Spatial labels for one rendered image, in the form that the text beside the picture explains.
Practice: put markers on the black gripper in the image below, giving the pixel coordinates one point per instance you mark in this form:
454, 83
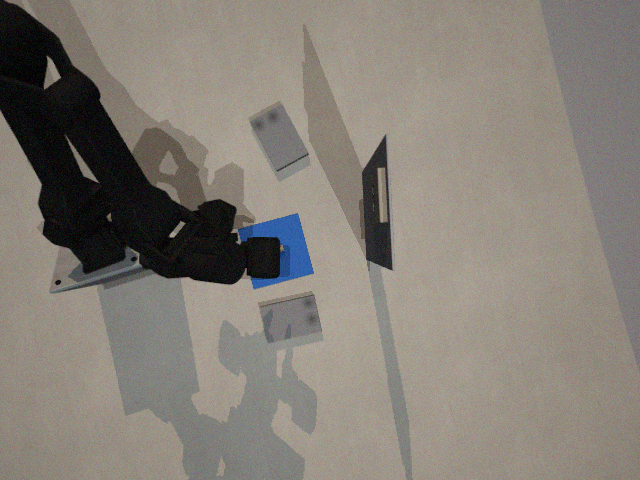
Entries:
262, 257

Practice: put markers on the blue square mat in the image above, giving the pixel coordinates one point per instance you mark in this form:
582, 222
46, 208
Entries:
294, 260

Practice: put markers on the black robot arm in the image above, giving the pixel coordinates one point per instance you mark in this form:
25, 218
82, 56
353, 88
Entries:
75, 208

